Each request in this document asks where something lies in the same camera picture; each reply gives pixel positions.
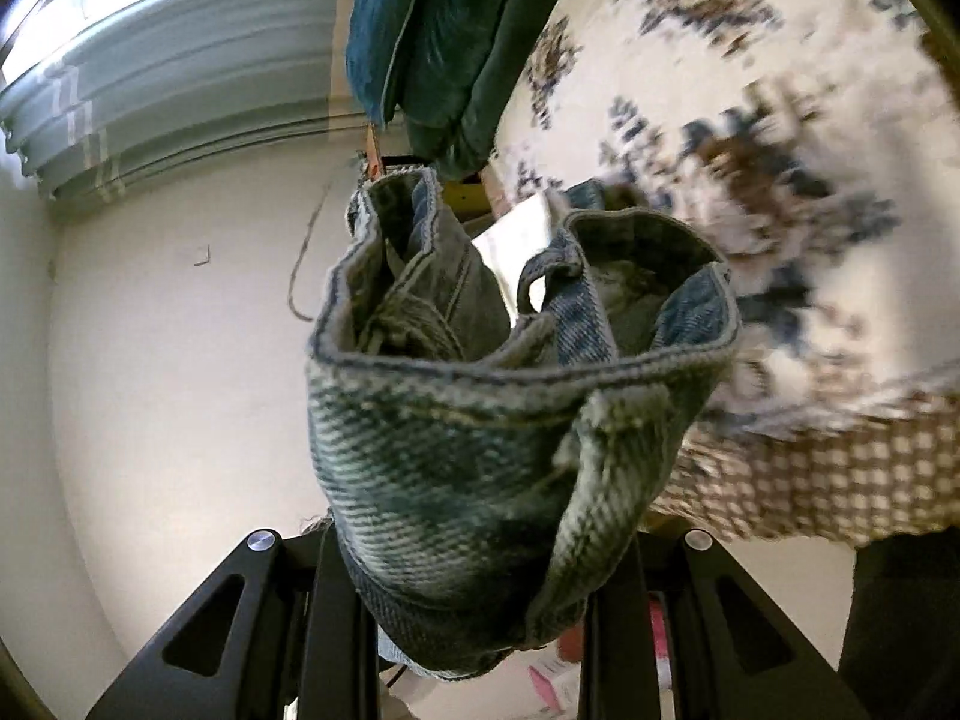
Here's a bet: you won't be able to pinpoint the window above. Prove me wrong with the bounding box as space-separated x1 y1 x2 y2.
0 0 310 85

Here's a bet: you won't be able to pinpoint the white folded cloth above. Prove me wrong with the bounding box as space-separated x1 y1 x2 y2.
471 191 572 332

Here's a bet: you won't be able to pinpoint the dark teal folded blanket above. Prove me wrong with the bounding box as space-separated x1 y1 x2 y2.
344 0 598 182

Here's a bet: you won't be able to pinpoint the person's dark trouser leg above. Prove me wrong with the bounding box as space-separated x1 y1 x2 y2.
835 527 960 720

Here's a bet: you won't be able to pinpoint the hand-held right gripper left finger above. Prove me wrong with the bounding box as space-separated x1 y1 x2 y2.
85 529 380 720

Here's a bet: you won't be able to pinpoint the thin wall cable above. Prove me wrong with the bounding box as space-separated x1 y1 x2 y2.
288 157 362 324

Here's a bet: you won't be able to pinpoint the floral bedspread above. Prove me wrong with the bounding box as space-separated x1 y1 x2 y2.
480 0 960 545

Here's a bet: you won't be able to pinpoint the frayed denim shorts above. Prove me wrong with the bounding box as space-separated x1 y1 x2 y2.
305 165 744 683

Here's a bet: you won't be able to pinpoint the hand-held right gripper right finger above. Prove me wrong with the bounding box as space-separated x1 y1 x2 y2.
576 529 875 720

